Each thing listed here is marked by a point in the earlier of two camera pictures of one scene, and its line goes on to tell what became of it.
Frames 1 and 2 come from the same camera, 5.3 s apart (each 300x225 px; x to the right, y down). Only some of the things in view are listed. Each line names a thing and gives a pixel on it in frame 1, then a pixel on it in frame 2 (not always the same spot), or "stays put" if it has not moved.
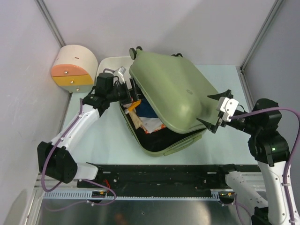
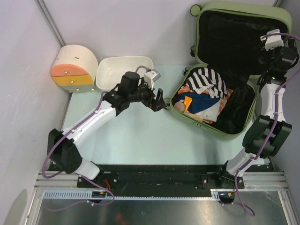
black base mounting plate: [157, 176] stays put
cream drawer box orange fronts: [75, 67] stays put
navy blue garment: [144, 110] → [199, 101]
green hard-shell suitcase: [177, 93] → [226, 40]
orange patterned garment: [134, 104] → [187, 102]
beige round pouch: [137, 120] → [180, 106]
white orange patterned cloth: [152, 124] → [211, 114]
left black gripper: [137, 92] → [155, 105]
